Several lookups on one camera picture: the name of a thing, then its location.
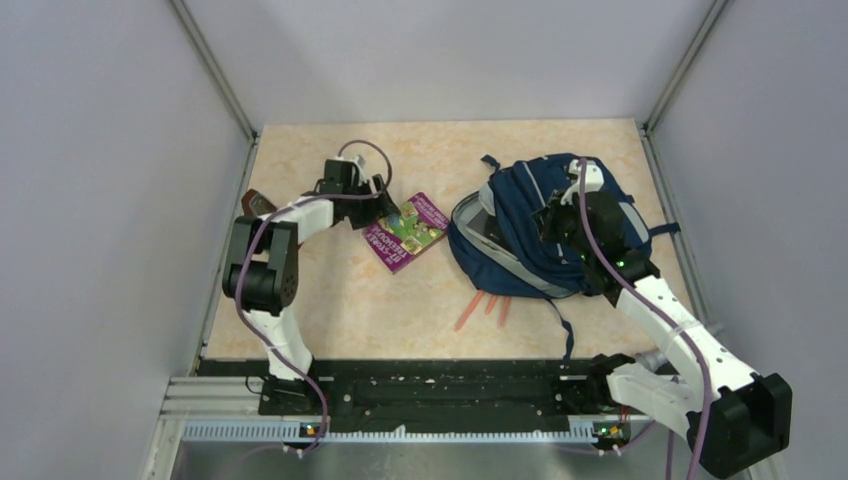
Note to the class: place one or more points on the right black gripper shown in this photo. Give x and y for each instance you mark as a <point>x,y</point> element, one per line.
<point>546,217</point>

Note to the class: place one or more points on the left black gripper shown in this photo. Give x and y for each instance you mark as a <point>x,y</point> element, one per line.
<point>380,206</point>

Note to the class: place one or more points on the purple picture book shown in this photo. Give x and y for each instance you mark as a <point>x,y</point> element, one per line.
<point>399,239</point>

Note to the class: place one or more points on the navy blue backpack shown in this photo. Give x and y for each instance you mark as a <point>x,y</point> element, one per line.
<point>512,195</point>

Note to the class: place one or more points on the dark blue book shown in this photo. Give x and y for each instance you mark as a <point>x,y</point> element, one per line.
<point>481,228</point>

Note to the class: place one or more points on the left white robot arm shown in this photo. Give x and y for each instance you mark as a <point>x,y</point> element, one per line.
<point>261,272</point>

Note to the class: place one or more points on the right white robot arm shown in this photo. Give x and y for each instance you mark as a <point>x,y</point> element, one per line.
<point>731,416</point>

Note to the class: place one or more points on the orange pen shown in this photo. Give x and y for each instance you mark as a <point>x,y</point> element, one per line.
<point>504,311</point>
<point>491,304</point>
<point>470,308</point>

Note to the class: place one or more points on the brown wedge stand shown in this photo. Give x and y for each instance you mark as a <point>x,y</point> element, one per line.
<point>255,204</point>

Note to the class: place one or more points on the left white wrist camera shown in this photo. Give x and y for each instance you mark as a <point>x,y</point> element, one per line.
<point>351,171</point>

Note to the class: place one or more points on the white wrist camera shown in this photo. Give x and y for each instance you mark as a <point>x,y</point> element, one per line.
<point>351,171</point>
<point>586,177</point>

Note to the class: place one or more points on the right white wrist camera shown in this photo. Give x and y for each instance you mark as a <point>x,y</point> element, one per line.
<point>586,177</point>

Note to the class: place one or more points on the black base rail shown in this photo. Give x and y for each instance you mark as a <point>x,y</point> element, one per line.
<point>440,396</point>

